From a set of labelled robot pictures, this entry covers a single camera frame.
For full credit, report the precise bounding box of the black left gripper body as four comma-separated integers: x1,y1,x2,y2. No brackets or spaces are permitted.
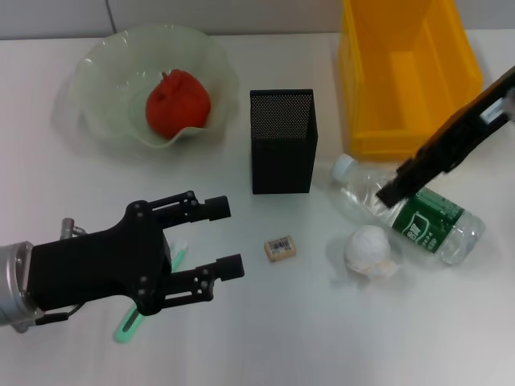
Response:
27,199,174,317

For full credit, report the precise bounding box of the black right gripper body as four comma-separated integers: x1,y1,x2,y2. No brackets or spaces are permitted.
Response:
416,66,515,175

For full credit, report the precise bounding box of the clear green-label water bottle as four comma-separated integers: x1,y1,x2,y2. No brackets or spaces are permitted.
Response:
328,154,486,266

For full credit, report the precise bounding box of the white paper ball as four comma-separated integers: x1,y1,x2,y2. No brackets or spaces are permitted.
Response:
346,224,398,279

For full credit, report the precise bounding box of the red-orange fruit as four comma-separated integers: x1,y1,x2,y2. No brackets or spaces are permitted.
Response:
145,68,212,140

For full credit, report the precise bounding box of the green utility knife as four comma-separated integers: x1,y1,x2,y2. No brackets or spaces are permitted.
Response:
113,240,189,345

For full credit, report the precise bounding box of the beige eraser with barcode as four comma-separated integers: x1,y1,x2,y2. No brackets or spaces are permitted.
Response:
263,236,299,264

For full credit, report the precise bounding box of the black mesh pen holder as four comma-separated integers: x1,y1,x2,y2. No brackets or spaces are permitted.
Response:
249,88,319,196

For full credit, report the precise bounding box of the pale green glass fruit plate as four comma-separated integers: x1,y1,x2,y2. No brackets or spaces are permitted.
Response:
68,24,239,150

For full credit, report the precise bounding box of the yellow plastic bin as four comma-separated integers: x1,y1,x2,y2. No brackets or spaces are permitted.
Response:
336,0,484,162

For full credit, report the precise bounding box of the right gripper cable with connectors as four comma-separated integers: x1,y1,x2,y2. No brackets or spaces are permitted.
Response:
480,86,515,125

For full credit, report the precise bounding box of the gripper cable with connectors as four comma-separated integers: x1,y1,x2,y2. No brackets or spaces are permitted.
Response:
34,216,89,325
480,86,515,125

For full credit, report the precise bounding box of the left gripper cable with connectors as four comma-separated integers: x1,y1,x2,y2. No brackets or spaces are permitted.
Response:
34,216,89,325

